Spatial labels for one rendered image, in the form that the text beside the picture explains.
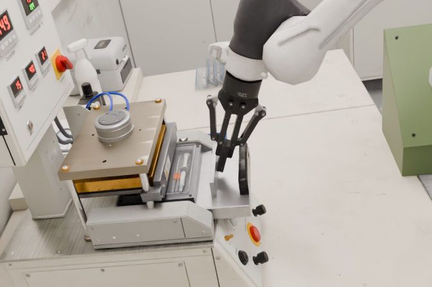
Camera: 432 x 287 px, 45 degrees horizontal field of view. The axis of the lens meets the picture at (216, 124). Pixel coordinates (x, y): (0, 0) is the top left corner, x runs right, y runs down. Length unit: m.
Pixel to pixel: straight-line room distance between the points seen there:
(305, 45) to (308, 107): 0.99
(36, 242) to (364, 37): 2.54
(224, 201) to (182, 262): 0.15
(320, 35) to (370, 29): 2.46
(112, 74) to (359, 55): 1.79
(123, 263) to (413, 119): 0.83
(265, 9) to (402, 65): 0.65
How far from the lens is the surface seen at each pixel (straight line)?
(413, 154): 1.48
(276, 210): 1.40
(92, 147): 1.11
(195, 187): 1.11
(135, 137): 1.10
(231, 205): 1.09
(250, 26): 0.96
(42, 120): 1.12
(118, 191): 1.10
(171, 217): 1.04
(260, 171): 1.55
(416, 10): 3.37
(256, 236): 1.26
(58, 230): 1.22
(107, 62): 2.04
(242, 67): 0.99
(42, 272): 1.21
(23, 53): 1.08
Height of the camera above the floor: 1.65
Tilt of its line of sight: 30 degrees down
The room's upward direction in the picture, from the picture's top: 10 degrees counter-clockwise
